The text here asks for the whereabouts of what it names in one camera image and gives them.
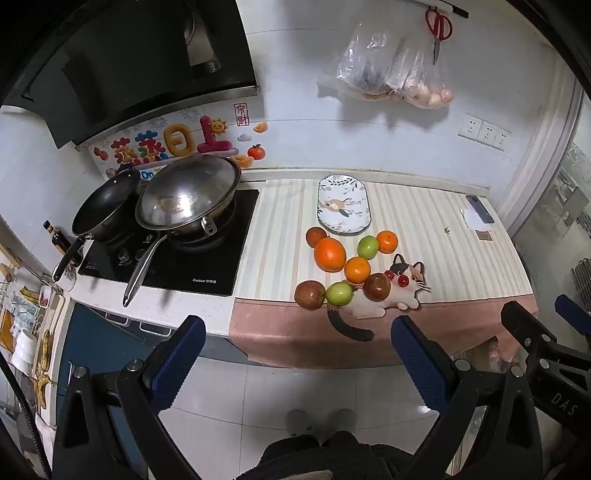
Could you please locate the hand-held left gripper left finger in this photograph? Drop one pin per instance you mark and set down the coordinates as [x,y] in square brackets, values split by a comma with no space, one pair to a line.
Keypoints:
[179,367]

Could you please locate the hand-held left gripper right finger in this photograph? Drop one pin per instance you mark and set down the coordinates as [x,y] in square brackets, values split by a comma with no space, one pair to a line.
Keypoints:
[418,364]

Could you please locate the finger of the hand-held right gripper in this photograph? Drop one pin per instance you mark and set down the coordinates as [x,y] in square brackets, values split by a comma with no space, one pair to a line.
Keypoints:
[526,323]
[572,310]

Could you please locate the red apple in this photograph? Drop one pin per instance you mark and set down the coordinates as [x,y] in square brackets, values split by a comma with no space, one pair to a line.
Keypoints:
[376,287]
[309,295]

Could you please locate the green apple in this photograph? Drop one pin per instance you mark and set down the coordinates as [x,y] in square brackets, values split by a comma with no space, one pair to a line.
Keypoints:
[368,247]
[340,293]

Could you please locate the medium orange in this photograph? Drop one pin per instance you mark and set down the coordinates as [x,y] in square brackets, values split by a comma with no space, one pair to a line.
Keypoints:
[357,270]

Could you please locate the small orange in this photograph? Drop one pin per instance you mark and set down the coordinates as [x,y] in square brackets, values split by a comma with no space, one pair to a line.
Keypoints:
[387,241]

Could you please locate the large bright orange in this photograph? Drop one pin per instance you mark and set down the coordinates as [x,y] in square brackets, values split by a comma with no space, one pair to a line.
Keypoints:
[330,254]

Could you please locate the dark reddish orange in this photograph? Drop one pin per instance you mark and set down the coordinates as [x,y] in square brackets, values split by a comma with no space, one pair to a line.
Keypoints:
[316,236]

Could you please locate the oval floral ceramic plate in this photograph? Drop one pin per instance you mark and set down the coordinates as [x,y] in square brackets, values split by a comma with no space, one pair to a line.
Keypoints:
[343,204]

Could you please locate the blue kitchen cabinet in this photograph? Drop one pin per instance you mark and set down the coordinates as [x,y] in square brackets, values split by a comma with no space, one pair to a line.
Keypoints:
[115,350]

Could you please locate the cat-shaped mat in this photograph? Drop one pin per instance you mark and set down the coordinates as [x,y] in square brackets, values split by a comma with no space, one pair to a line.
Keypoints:
[397,295]

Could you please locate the striped pink tablecloth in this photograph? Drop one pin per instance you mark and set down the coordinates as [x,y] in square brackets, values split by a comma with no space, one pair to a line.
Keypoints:
[415,277]

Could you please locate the small brown square card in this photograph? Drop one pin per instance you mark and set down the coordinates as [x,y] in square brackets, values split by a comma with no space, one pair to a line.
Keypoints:
[483,235]

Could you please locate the black gas stove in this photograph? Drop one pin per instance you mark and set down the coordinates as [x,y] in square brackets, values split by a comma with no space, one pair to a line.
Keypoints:
[184,263]

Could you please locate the white paper sheet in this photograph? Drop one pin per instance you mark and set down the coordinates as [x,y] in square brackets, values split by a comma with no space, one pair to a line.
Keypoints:
[472,220]

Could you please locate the dark smartphone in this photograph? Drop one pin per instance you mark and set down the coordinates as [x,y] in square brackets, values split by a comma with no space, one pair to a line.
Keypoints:
[479,208]

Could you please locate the grey slipper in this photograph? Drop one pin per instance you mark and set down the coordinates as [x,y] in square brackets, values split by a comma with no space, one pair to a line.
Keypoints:
[301,422]

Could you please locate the banana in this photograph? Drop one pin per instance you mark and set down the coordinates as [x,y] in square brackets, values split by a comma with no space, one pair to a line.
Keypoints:
[42,387]
[45,345]

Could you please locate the stack of white bowls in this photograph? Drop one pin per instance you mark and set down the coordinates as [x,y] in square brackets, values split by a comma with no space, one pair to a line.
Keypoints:
[24,346]

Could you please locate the stainless steel wok with lid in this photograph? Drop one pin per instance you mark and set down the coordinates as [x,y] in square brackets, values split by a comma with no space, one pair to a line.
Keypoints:
[189,194]

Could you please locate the dark sauce bottle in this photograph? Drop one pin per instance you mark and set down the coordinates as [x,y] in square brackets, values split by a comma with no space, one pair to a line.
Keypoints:
[57,240]

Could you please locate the black frying pan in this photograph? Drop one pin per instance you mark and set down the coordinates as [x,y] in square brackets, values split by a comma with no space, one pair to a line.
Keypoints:
[104,207]

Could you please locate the clear plastic bag of eggs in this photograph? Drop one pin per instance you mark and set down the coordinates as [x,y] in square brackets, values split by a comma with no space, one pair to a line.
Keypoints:
[422,76]

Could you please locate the clear plastic bag dark contents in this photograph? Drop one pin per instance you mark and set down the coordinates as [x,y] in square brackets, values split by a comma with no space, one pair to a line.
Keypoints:
[364,64]

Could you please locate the black range hood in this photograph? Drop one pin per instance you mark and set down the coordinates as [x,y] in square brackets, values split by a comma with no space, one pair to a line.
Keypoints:
[138,60]

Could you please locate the white wall socket panel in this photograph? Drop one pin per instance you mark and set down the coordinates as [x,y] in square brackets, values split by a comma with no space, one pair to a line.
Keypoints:
[484,131]

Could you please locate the colourful wall stickers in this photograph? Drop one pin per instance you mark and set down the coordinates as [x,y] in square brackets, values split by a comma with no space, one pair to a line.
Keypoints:
[175,141]

